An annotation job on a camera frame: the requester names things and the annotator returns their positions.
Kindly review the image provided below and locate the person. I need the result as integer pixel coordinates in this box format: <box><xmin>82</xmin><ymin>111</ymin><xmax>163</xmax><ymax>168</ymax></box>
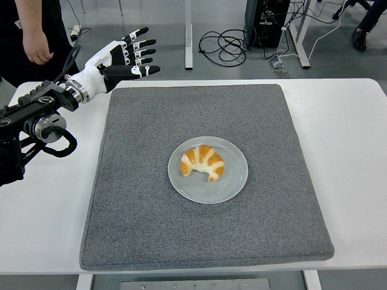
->
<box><xmin>0</xmin><ymin>0</ymin><xmax>81</xmax><ymax>89</ymax></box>

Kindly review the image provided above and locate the black office chair base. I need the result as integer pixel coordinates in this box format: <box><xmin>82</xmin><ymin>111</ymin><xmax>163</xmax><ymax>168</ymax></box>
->
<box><xmin>332</xmin><ymin>0</ymin><xmax>376</xmax><ymax>21</ymax></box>

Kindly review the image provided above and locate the white table leg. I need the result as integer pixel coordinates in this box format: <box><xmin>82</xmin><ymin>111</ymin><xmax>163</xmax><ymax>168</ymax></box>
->
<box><xmin>304</xmin><ymin>270</ymin><xmax>322</xmax><ymax>290</ymax></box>
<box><xmin>75</xmin><ymin>274</ymin><xmax>94</xmax><ymax>290</ymax></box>

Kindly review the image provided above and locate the white power strip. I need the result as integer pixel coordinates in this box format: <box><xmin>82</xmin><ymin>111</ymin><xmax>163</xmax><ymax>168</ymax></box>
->
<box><xmin>70</xmin><ymin>25</ymin><xmax>83</xmax><ymax>43</ymax></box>

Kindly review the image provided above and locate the pale grey round plate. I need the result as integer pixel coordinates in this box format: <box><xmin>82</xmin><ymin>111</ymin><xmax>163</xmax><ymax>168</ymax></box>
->
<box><xmin>167</xmin><ymin>135</ymin><xmax>249</xmax><ymax>205</ymax></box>

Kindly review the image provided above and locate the grey fabric mat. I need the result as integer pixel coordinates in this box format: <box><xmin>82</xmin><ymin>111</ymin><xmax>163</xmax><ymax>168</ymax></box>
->
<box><xmin>79</xmin><ymin>83</ymin><xmax>336</xmax><ymax>272</ymax></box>

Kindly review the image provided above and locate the white cable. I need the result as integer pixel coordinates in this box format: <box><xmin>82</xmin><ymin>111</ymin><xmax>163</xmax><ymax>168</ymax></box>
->
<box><xmin>276</xmin><ymin>0</ymin><xmax>348</xmax><ymax>61</ymax></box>

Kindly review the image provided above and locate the coiled black cable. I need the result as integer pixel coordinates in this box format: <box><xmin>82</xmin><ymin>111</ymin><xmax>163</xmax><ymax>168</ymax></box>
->
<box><xmin>198</xmin><ymin>28</ymin><xmax>252</xmax><ymax>67</ymax></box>

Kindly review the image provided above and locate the black computer tower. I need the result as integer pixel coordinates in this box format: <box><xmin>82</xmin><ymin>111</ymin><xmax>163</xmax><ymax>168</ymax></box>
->
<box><xmin>244</xmin><ymin>0</ymin><xmax>291</xmax><ymax>50</ymax></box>

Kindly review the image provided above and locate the grey metal plate with screws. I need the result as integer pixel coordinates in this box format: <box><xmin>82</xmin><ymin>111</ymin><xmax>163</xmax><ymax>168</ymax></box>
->
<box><xmin>120</xmin><ymin>278</ymin><xmax>272</xmax><ymax>290</ymax></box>

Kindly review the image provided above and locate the straight white desk leg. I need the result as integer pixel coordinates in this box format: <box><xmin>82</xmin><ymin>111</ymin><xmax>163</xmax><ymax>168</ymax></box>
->
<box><xmin>184</xmin><ymin>0</ymin><xmax>194</xmax><ymax>71</ymax></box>

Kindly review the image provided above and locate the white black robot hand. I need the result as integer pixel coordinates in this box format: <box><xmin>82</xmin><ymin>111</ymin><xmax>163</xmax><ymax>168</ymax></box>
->
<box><xmin>68</xmin><ymin>26</ymin><xmax>161</xmax><ymax>95</ymax></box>

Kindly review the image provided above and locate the seated person's leg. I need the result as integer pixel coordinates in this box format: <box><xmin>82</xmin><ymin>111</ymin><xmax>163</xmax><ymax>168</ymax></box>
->
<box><xmin>351</xmin><ymin>0</ymin><xmax>387</xmax><ymax>52</ymax></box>

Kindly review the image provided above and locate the silver floor socket box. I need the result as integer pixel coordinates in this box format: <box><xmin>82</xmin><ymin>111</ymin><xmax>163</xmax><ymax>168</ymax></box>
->
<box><xmin>268</xmin><ymin>59</ymin><xmax>288</xmax><ymax>73</ymax></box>

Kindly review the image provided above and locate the golden croissant bread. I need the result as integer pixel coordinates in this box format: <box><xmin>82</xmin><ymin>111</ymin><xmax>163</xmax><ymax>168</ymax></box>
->
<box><xmin>180</xmin><ymin>144</ymin><xmax>225</xmax><ymax>183</ymax></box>

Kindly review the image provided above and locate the person's hand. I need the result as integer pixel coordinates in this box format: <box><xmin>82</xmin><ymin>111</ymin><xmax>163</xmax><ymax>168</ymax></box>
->
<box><xmin>23</xmin><ymin>30</ymin><xmax>54</xmax><ymax>65</ymax></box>

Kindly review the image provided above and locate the slanted white desk leg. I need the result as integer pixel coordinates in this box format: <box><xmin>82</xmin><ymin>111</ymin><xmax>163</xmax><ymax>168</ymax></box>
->
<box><xmin>288</xmin><ymin>0</ymin><xmax>312</xmax><ymax>69</ymax></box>

